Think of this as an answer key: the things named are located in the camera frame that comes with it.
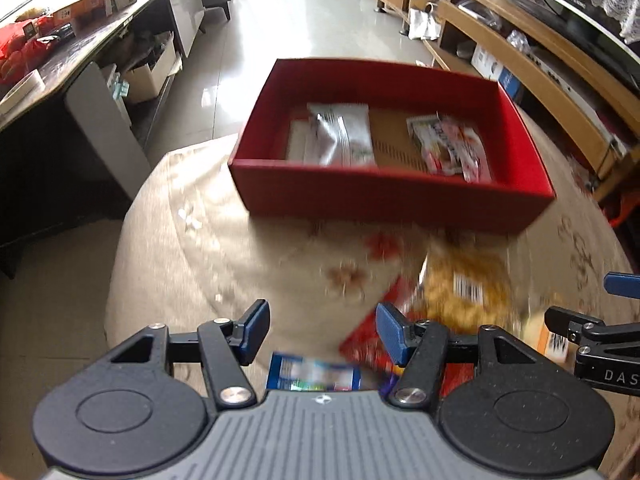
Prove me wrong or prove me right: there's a red and white snack packet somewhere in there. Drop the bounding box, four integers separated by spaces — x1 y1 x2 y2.
406 114 493 183

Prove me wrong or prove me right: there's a red snack bag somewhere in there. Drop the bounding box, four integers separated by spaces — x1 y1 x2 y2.
339 277 476 396

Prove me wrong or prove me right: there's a blue and white box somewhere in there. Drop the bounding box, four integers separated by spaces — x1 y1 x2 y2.
470 45 526 101

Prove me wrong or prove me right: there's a silver media player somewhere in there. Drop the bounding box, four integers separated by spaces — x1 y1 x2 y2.
520 45 601 131

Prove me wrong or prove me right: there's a dark long desk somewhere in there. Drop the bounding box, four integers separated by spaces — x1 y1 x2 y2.
0 0 206 281

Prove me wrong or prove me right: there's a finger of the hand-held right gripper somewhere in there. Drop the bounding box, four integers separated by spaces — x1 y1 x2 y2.
544 306 640 347
603 272 640 296

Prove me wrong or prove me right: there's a red cardboard box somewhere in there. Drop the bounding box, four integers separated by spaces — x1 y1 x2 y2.
227 58 557 235

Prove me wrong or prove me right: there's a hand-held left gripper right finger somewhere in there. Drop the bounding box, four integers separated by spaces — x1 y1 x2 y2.
376 302 549 408

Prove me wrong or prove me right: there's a silver snack packet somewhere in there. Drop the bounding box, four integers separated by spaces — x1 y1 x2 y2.
303 102 377 167

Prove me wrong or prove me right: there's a pile of red packets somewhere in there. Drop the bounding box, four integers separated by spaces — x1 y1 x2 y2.
0 17 61 86

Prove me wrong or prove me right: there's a wooden television cabinet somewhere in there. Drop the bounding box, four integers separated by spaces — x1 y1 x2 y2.
372 0 640 201

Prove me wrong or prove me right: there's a clear bag of yellow crisps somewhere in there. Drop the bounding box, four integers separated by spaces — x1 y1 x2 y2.
407 245 521 336

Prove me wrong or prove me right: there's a white blue green snack packet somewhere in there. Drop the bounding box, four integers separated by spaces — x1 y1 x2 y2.
265 351 362 392

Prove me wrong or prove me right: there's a white cardboard box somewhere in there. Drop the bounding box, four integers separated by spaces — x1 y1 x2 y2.
122 35 178 103

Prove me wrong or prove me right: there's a white plastic bag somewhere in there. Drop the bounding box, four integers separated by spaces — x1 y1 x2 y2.
407 0 443 41

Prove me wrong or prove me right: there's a purple snack packet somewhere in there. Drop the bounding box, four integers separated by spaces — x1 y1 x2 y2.
377 365 406 396

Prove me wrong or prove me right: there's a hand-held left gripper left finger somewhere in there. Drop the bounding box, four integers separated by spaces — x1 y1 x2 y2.
107 299 272 409

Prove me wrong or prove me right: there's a curved television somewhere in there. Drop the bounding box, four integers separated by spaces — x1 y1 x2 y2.
500 0 640 61

